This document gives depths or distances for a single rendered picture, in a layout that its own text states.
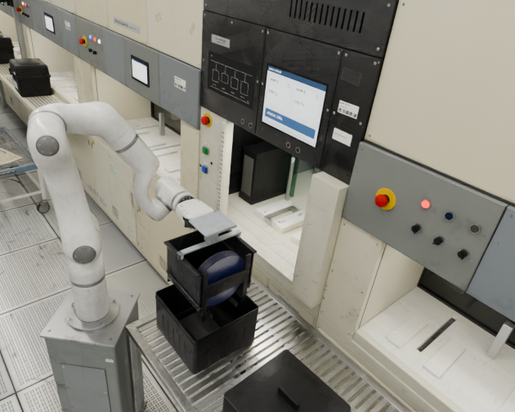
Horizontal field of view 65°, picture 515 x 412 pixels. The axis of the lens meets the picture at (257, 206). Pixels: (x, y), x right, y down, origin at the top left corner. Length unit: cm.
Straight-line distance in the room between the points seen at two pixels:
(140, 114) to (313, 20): 220
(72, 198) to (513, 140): 122
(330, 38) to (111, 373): 143
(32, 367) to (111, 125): 169
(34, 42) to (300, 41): 346
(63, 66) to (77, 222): 339
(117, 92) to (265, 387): 244
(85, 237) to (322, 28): 99
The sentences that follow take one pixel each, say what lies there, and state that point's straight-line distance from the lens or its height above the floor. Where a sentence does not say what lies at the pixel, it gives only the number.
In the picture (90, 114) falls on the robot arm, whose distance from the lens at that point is 130.
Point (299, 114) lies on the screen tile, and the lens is 146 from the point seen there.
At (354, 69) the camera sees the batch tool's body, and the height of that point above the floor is 175.
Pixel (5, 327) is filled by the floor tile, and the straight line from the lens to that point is 292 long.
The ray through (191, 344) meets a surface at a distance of 143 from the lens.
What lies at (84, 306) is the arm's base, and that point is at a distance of 167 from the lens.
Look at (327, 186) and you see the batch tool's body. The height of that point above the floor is 139.
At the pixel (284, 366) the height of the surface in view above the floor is 86.
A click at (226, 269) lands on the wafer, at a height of 113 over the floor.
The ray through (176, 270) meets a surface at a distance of 140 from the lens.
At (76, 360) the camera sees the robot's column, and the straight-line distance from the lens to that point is 179.
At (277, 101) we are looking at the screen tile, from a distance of 153.
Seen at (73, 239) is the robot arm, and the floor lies 118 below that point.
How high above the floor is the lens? 200
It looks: 31 degrees down
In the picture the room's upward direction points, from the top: 7 degrees clockwise
